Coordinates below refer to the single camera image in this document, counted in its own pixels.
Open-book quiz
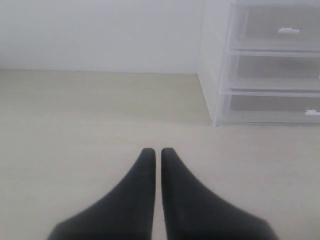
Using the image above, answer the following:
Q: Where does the white plastic drawer cabinet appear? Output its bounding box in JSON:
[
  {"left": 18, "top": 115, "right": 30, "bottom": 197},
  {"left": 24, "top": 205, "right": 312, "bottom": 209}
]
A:
[{"left": 197, "top": 0, "right": 320, "bottom": 126}]

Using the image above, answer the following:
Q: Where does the clear top left drawer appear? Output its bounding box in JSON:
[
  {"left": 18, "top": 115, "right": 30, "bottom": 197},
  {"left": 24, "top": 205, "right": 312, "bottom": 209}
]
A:
[{"left": 229, "top": 0, "right": 320, "bottom": 52}]

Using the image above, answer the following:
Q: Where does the clear middle wide drawer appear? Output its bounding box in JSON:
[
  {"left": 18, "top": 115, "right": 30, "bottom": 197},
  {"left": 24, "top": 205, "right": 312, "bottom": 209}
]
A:
[{"left": 222, "top": 53, "right": 320, "bottom": 90}]

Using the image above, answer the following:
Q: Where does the clear wide drawer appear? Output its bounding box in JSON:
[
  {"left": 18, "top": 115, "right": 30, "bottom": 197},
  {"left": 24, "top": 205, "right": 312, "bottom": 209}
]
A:
[
  {"left": 215, "top": 91, "right": 320, "bottom": 125},
  {"left": 222, "top": 53, "right": 320, "bottom": 90}
]

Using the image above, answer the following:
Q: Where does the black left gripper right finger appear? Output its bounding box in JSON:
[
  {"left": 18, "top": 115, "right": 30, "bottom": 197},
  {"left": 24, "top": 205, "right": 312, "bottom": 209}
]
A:
[{"left": 161, "top": 148, "right": 275, "bottom": 240}]

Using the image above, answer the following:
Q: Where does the clear bottom wide drawer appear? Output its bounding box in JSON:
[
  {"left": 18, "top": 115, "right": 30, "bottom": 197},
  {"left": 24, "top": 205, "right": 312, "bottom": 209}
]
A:
[{"left": 215, "top": 91, "right": 320, "bottom": 125}]

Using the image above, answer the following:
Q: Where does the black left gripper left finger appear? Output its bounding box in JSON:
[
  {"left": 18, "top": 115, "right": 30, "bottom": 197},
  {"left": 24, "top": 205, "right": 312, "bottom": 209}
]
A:
[{"left": 48, "top": 148, "right": 156, "bottom": 240}]

